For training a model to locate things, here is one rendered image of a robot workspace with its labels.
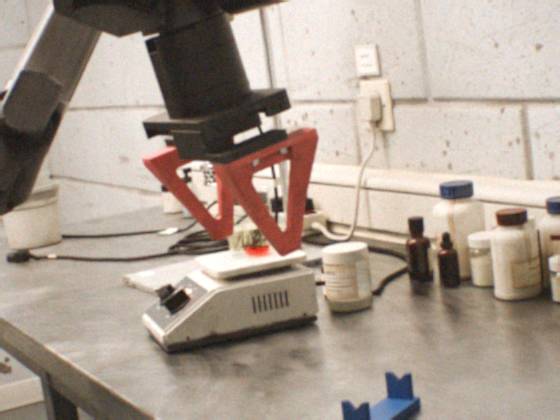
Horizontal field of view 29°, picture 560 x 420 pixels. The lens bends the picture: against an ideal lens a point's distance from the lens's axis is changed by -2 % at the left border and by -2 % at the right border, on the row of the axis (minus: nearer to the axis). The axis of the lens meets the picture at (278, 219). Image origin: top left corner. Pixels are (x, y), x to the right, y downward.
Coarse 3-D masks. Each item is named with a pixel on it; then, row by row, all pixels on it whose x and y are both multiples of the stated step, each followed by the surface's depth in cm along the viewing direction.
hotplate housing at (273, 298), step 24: (216, 288) 132; (240, 288) 133; (264, 288) 134; (288, 288) 134; (312, 288) 135; (144, 312) 142; (192, 312) 131; (216, 312) 132; (240, 312) 133; (264, 312) 134; (288, 312) 135; (312, 312) 136; (168, 336) 130; (192, 336) 131; (216, 336) 133; (240, 336) 134
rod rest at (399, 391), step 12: (408, 372) 101; (396, 384) 101; (408, 384) 101; (396, 396) 102; (408, 396) 101; (348, 408) 95; (360, 408) 94; (372, 408) 100; (384, 408) 100; (396, 408) 99; (408, 408) 100
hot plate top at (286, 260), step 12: (228, 252) 143; (276, 252) 139; (300, 252) 137; (204, 264) 138; (216, 264) 136; (228, 264) 135; (240, 264) 135; (252, 264) 134; (264, 264) 134; (276, 264) 134; (288, 264) 135; (216, 276) 133; (228, 276) 132
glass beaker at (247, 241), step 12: (264, 192) 137; (240, 216) 137; (240, 228) 137; (252, 228) 137; (228, 240) 139; (240, 240) 137; (252, 240) 137; (264, 240) 138; (240, 252) 138; (252, 252) 137; (264, 252) 138
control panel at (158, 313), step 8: (184, 280) 142; (192, 280) 140; (192, 288) 137; (200, 288) 135; (192, 296) 134; (200, 296) 132; (152, 304) 142; (160, 304) 140; (192, 304) 132; (152, 312) 139; (160, 312) 137; (168, 312) 135; (184, 312) 131; (160, 320) 134; (168, 320) 133
